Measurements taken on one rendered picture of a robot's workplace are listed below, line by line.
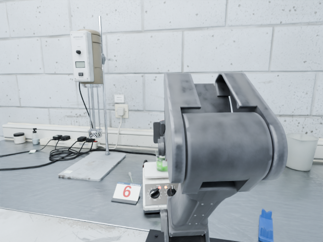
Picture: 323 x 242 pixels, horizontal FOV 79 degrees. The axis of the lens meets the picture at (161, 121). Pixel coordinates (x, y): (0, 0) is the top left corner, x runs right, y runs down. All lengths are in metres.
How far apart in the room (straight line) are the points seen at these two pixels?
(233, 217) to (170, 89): 0.55
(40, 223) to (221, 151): 0.63
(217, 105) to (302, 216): 0.60
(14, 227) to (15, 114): 1.10
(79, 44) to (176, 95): 0.75
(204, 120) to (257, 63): 1.01
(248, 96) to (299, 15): 1.06
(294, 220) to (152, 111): 0.83
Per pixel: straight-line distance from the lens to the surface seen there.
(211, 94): 0.25
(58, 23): 1.47
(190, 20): 1.18
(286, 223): 0.73
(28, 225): 0.74
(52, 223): 0.71
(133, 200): 0.72
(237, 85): 0.22
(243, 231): 0.65
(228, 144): 0.16
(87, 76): 0.89
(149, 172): 0.72
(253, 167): 0.17
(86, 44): 0.90
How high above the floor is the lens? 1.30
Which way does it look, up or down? 11 degrees down
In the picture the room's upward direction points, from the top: straight up
